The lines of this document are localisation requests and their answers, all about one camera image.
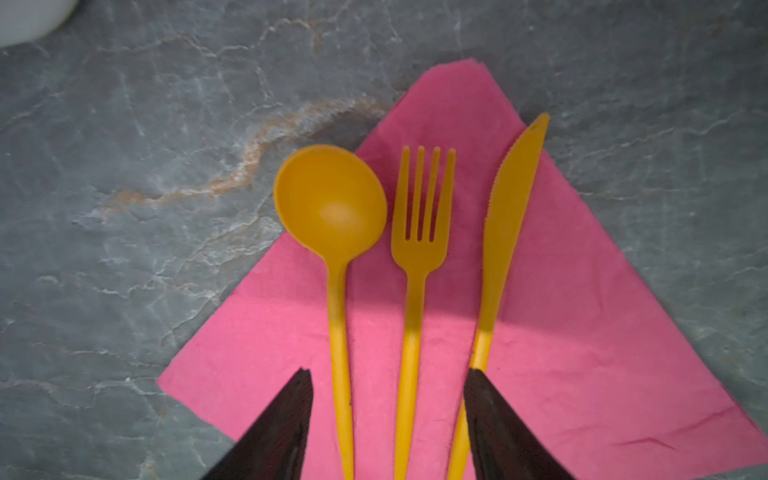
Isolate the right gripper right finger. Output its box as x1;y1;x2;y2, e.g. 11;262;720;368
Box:
463;369;574;480

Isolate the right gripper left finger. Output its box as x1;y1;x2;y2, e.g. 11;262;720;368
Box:
203;369;313;480

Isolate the pink paper napkin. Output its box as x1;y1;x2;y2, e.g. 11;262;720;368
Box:
158;60;767;479

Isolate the orange plastic fork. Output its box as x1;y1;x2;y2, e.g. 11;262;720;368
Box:
391;146;456;479

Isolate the orange plastic knife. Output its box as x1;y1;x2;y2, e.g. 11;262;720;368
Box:
446;112;551;480

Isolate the orange plastic spoon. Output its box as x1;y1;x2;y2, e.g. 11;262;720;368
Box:
273;145;388;479

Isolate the white plastic tub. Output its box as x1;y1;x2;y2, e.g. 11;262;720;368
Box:
0;0;79;48

